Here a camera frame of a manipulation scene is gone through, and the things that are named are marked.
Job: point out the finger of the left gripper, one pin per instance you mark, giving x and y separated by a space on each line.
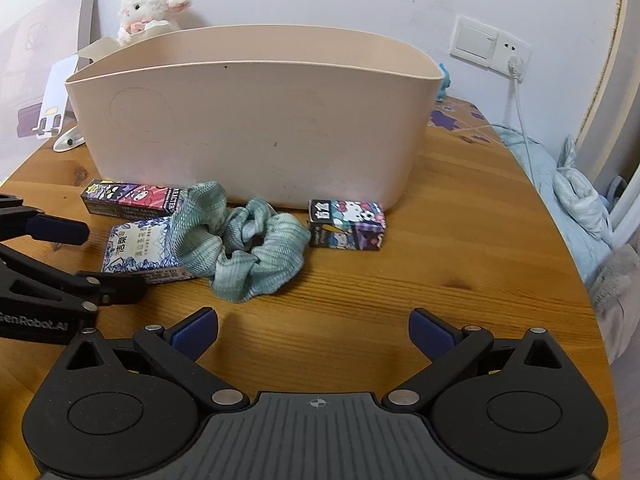
102 289
29 221

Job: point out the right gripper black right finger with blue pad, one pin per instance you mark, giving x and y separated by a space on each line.
452 351

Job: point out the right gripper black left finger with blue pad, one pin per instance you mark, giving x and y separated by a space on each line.
173 352

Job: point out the blue white porcelain pattern box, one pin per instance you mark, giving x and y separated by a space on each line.
141 248

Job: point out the long purple pink carton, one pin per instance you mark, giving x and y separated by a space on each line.
130 200

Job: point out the green fabric scrunchie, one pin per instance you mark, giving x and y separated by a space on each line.
244 252

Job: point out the hello kitty blind box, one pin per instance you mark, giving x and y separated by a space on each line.
346 224

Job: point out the white phone stand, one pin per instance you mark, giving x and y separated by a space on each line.
54 107

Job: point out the light blue bed blanket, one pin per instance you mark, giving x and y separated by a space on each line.
586 252

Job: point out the grey plush blanket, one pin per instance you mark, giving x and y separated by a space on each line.
614 296

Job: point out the white crumpled cloth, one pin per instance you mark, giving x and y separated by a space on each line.
578 197

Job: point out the purple flower patterned mat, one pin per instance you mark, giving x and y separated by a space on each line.
464 120

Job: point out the white plush lamb toy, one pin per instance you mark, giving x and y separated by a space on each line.
141 19

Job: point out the beige plastic storage bin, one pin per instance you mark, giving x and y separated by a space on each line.
287 113

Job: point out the blue cartoon figurine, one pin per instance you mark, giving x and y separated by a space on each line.
444 84

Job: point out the white wardrobe frame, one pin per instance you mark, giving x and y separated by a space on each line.
608 144

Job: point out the white wall switch socket panel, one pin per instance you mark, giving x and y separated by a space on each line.
490 48

